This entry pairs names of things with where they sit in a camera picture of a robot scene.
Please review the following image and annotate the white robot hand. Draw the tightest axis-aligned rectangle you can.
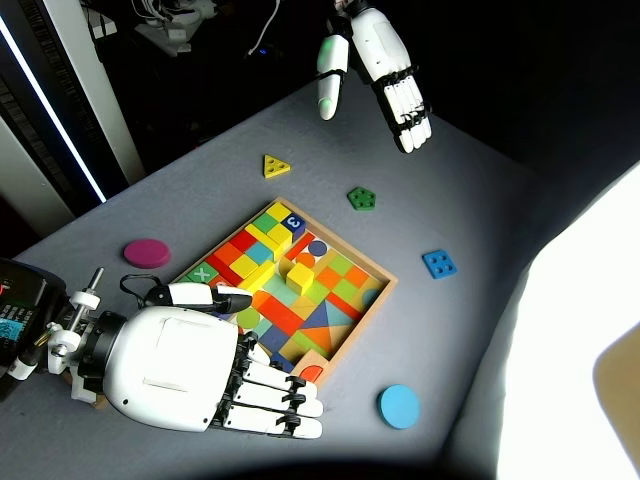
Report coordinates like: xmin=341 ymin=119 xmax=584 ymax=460
xmin=102 ymin=282 xmax=325 ymax=441
xmin=315 ymin=5 xmax=433 ymax=155

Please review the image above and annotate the dark blue U cube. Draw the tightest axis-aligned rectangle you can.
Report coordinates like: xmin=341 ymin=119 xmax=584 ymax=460
xmin=269 ymin=351 xmax=298 ymax=375

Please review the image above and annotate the yellow cube block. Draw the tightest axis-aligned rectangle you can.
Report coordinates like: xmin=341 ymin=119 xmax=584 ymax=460
xmin=285 ymin=262 xmax=316 ymax=297

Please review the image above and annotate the wooden block with red shape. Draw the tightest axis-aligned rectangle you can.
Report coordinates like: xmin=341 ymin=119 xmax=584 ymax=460
xmin=292 ymin=349 xmax=332 ymax=387

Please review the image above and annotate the magenta round disc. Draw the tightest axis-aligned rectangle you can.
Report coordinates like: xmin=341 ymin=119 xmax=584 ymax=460
xmin=123 ymin=238 xmax=173 ymax=271

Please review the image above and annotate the green five-hole pentagon piece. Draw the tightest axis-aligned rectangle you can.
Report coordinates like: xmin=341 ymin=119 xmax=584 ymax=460
xmin=346 ymin=186 xmax=379 ymax=213

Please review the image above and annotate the yellow three-hole triangle piece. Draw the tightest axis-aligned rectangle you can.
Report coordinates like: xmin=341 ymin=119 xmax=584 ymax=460
xmin=262 ymin=153 xmax=292 ymax=180

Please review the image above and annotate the grey table cloth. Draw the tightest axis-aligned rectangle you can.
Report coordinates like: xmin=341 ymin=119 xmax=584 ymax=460
xmin=0 ymin=74 xmax=640 ymax=480

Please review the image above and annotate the wooden puzzle tray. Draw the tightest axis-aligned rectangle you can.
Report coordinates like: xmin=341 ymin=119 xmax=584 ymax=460
xmin=169 ymin=195 xmax=400 ymax=389

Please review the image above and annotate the blue four-hole square piece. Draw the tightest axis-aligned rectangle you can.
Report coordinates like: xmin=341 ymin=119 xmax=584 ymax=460
xmin=421 ymin=248 xmax=459 ymax=280

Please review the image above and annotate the teal round disc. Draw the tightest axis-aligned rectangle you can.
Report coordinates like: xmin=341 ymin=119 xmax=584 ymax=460
xmin=376 ymin=383 xmax=422 ymax=431

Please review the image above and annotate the bright light strip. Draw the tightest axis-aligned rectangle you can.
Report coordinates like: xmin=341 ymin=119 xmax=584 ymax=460
xmin=0 ymin=14 xmax=108 ymax=205

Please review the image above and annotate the white cable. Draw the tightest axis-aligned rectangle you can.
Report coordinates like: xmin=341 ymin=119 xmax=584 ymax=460
xmin=246 ymin=0 xmax=282 ymax=57

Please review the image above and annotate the white vertical post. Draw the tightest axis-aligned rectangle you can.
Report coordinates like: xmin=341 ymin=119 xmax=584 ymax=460
xmin=42 ymin=0 xmax=147 ymax=187

